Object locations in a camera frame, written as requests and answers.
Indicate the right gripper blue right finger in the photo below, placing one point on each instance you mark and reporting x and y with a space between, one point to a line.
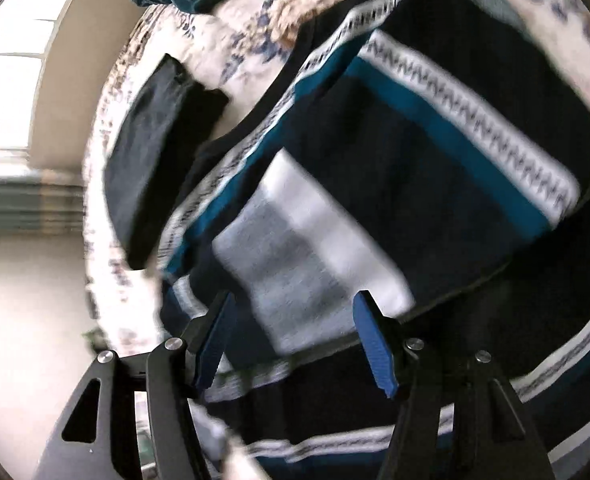
375 332

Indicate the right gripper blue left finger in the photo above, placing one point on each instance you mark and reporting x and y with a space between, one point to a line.
210 343

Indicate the striped navy knit sweater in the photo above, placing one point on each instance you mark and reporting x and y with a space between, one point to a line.
425 152

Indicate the folded black garment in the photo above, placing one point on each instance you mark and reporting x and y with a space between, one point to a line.
170 118

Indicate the left teal curtain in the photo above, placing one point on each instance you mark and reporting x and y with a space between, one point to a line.
41 202

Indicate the window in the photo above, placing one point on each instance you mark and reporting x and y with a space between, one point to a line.
27 29

